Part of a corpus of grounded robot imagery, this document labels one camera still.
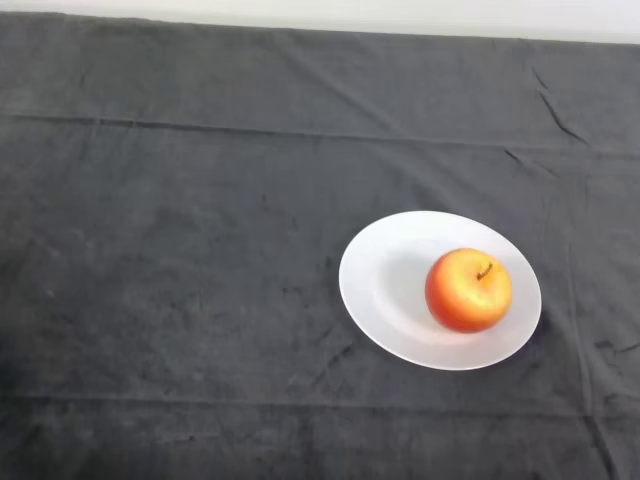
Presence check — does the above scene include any black cloth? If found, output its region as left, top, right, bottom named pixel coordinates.
left=0, top=12, right=640, bottom=480

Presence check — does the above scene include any red yellow apple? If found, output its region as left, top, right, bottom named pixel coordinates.
left=424, top=247, right=514, bottom=335

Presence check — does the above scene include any white round plate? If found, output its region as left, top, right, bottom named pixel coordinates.
left=338, top=210, right=543, bottom=372

